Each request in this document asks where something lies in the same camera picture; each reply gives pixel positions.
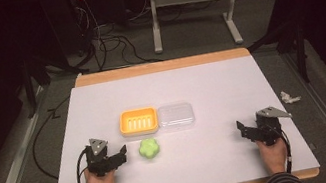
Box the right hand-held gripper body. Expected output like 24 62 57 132
252 102 298 148

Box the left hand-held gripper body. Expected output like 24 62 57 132
82 134 122 180

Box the person's right hand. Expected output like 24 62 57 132
255 135 292 178

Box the green flower-shaped soap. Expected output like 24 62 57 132
136 135 162 161

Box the orange soap dish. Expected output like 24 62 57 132
116 104 162 139

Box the crumpled white paper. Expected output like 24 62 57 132
279 88 303 106

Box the white paper sheet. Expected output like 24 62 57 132
30 46 323 183

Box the clear plastic lid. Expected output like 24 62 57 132
154 99 198 135

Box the black metal stand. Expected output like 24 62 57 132
16 54 57 120
242 17 316 94

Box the wooden table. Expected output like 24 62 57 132
32 36 322 183

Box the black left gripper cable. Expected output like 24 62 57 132
71 147 96 183

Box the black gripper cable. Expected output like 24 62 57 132
71 147 96 183
271 121 297 176

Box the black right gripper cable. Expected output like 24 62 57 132
271 121 297 176

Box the black floor cable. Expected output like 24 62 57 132
23 96 84 183

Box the tangle of floor cables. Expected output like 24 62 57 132
65 0 165 77

